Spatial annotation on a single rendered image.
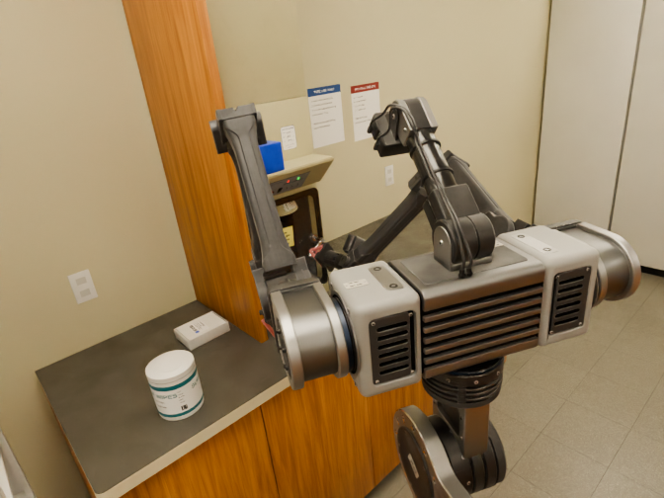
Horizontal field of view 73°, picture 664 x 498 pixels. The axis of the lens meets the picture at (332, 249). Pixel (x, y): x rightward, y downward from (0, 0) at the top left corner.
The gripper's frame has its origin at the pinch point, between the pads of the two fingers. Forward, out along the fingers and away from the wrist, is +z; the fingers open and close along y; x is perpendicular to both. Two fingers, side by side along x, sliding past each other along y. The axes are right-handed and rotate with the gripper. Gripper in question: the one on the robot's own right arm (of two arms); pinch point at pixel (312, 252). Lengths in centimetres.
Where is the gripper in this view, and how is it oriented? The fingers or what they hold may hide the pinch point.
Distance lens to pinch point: 167.2
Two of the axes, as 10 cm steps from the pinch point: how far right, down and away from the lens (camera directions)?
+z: -6.9, -2.2, 7.0
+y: -4.8, -5.8, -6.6
